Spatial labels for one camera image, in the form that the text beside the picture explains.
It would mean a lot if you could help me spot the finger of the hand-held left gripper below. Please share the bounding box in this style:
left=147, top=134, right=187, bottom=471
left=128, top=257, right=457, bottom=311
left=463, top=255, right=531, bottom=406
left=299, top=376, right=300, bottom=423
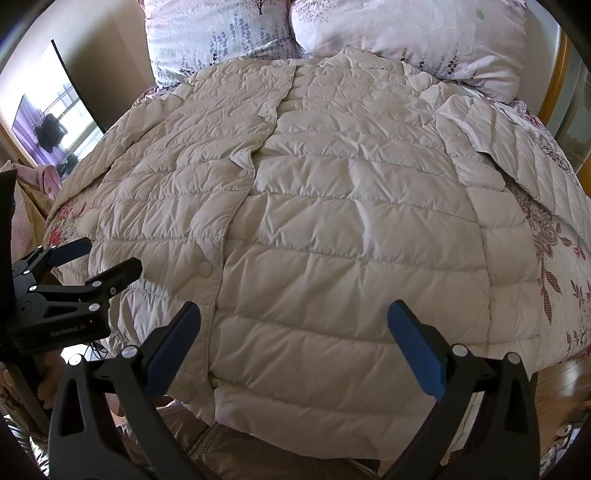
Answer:
left=28, top=257, right=144, bottom=315
left=11, top=237, right=93, bottom=282

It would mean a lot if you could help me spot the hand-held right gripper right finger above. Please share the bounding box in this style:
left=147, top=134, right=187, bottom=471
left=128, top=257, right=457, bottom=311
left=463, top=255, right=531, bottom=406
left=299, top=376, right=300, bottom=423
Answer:
left=387, top=299, right=542, bottom=480

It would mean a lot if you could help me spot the pink cloth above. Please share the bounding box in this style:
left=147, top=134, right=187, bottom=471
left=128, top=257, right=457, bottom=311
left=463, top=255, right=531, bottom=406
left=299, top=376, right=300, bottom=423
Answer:
left=0, top=159, right=63, bottom=259

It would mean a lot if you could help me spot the shiny brown puffer jacket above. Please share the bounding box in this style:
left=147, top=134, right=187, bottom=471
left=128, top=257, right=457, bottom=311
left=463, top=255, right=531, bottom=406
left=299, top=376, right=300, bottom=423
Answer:
left=0, top=397, right=384, bottom=480

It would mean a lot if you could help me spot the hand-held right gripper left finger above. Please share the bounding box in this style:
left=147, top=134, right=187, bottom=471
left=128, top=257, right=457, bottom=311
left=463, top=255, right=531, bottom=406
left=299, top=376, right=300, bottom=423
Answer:
left=47, top=301, right=204, bottom=480

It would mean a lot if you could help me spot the person's left hand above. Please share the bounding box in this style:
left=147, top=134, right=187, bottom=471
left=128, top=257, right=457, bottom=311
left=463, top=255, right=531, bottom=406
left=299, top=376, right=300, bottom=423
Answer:
left=36, top=353, right=63, bottom=409

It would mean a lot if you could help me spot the floral white pillow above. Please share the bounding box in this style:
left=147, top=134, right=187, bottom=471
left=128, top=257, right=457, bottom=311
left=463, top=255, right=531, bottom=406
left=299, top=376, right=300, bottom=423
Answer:
left=141, top=0, right=310, bottom=88
left=288, top=0, right=529, bottom=104

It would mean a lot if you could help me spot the floral bed sheet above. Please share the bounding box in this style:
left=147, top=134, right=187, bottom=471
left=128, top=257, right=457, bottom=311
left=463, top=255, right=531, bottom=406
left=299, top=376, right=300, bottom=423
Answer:
left=44, top=60, right=591, bottom=480

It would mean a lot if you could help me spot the cream quilted down jacket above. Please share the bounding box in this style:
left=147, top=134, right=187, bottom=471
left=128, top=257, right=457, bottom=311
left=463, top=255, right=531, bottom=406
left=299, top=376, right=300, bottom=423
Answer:
left=46, top=46, right=591, bottom=437

